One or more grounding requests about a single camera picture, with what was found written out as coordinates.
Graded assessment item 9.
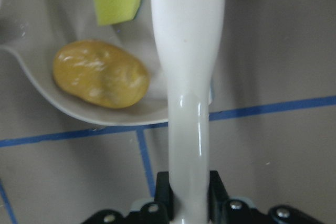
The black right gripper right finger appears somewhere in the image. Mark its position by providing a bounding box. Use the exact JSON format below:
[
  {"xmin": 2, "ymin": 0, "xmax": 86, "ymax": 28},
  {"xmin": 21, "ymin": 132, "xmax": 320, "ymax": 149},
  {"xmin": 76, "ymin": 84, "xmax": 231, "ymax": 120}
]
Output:
[{"xmin": 208, "ymin": 170, "xmax": 321, "ymax": 223}]

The brown plastic potato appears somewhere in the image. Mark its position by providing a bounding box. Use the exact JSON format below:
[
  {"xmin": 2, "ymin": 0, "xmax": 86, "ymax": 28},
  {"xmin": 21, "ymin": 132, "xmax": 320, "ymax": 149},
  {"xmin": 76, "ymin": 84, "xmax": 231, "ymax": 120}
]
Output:
[{"xmin": 52, "ymin": 40, "xmax": 150, "ymax": 109}]

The beige hand brush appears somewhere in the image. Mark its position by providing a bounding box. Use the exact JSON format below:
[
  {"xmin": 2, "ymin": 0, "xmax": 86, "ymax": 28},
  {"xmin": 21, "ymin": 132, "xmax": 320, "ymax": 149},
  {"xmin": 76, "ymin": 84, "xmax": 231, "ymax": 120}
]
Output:
[{"xmin": 151, "ymin": 0, "xmax": 225, "ymax": 223}]

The beige plastic dustpan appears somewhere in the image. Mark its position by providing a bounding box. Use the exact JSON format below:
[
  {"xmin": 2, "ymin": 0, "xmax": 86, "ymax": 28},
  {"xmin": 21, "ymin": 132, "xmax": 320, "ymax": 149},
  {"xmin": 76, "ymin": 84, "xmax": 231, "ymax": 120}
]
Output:
[{"xmin": 1, "ymin": 0, "xmax": 168, "ymax": 126}]

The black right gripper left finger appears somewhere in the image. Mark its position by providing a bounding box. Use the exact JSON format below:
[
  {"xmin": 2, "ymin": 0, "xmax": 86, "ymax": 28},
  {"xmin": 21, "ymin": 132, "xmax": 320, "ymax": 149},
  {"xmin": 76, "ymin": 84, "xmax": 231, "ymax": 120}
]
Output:
[{"xmin": 83, "ymin": 172, "xmax": 173, "ymax": 224}]

